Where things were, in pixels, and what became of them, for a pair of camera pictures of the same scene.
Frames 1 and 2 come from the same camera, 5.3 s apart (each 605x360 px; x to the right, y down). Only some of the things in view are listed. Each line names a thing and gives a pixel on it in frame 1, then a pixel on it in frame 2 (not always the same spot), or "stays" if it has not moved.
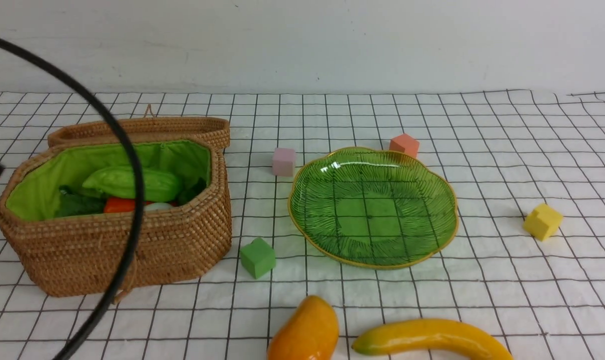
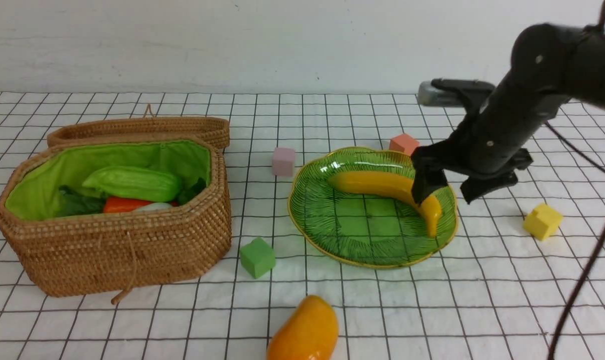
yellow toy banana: x=431 y=333 to x=430 y=208
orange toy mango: x=311 y=333 stays
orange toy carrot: x=117 y=205 stays
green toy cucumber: x=157 y=185 stays
